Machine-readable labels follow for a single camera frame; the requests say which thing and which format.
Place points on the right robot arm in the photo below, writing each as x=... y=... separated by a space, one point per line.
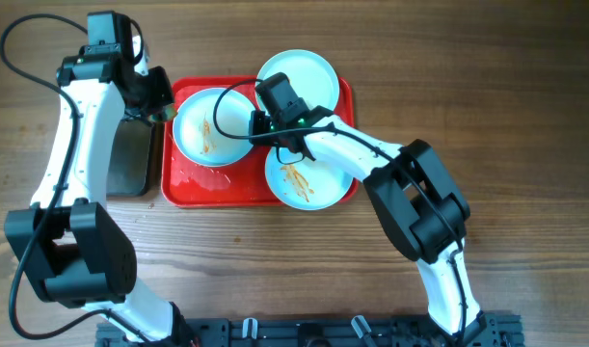
x=419 y=206

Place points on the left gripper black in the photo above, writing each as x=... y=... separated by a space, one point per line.
x=158 y=80

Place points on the light blue plate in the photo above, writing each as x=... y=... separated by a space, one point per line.
x=196 y=136
x=305 y=184
x=310 y=75

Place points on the light blue plate top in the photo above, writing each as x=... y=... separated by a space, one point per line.
x=310 y=75

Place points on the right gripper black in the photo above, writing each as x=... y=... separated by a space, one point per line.
x=258 y=119

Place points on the black rectangular water basin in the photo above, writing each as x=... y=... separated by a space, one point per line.
x=131 y=159

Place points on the red plastic serving tray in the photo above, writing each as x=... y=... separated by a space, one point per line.
x=186 y=184

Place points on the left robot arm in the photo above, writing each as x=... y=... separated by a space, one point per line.
x=67 y=245

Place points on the green yellow scrub sponge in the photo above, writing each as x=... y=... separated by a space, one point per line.
x=164 y=114

